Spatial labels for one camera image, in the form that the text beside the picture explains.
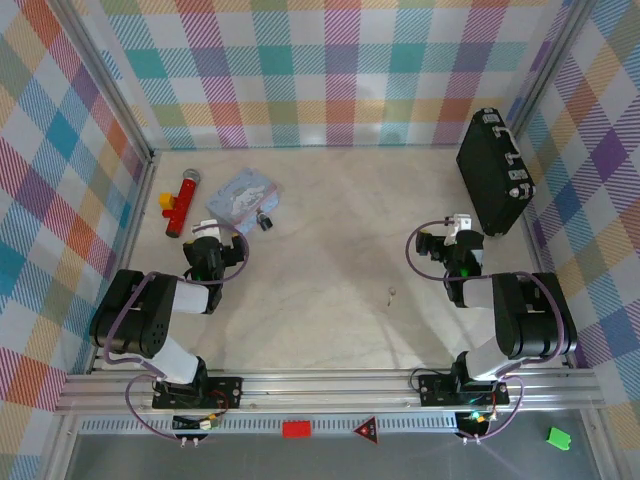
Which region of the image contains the red black triangle sign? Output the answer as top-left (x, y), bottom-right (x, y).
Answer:
top-left (351, 415), bottom-right (380, 444)

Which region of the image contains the red cylinder toy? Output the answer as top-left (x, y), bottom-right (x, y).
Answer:
top-left (160, 169), bottom-right (202, 239)

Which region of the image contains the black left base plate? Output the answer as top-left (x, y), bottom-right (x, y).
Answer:
top-left (150, 374), bottom-right (245, 412)

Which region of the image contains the green block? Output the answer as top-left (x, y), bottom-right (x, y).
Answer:
top-left (545, 425), bottom-right (573, 452)

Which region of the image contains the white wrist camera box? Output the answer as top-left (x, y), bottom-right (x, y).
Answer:
top-left (191, 218), bottom-right (222, 239)
top-left (443, 213), bottom-right (474, 247)

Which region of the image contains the purple left gripper cable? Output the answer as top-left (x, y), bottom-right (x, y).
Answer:
top-left (191, 222), bottom-right (251, 288)

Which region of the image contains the black briefcase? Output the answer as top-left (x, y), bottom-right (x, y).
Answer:
top-left (455, 106), bottom-right (539, 238)

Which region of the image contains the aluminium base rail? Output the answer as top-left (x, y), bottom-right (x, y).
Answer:
top-left (53, 368), bottom-right (607, 417)

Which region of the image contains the aluminium corner post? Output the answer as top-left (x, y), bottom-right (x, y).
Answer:
top-left (58, 0), bottom-right (157, 162)
top-left (508, 0), bottom-right (602, 137)

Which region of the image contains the purple gripper cable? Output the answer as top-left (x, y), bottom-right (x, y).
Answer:
top-left (405, 218), bottom-right (457, 284)
top-left (191, 222), bottom-right (251, 288)

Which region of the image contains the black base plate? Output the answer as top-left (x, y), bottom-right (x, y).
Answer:
top-left (416, 371), bottom-right (512, 408)
top-left (150, 374), bottom-right (245, 412)

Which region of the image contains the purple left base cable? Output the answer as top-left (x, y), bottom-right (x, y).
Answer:
top-left (124, 373), bottom-right (232, 442)

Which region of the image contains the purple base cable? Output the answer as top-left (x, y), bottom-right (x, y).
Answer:
top-left (409, 368), bottom-right (526, 444)
top-left (124, 373), bottom-right (232, 442)

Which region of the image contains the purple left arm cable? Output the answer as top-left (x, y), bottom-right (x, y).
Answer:
top-left (101, 271), bottom-right (169, 382)

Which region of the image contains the red rectangular block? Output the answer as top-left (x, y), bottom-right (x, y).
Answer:
top-left (281, 420), bottom-right (313, 440)

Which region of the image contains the perforated metal cable tray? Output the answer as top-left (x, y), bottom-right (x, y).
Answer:
top-left (78, 415), bottom-right (475, 437)

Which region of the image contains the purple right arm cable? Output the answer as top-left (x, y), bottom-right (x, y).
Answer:
top-left (499, 271), bottom-right (579, 382)

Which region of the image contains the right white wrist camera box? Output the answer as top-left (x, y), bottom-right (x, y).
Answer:
top-left (443, 213), bottom-right (474, 247)

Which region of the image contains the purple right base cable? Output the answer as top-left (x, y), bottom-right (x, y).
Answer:
top-left (409, 368), bottom-right (526, 444)

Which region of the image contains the purple right gripper cable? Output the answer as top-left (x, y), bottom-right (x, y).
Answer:
top-left (405, 218), bottom-right (457, 284)

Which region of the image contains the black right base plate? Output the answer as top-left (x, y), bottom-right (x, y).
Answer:
top-left (416, 371), bottom-right (512, 408)

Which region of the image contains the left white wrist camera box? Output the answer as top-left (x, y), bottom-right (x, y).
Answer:
top-left (191, 218), bottom-right (222, 239)

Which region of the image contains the blue cartoon tin box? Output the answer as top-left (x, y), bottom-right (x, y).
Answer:
top-left (204, 167), bottom-right (281, 236)

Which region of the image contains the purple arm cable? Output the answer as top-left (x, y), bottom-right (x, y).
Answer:
top-left (101, 271), bottom-right (169, 382)
top-left (499, 271), bottom-right (579, 382)

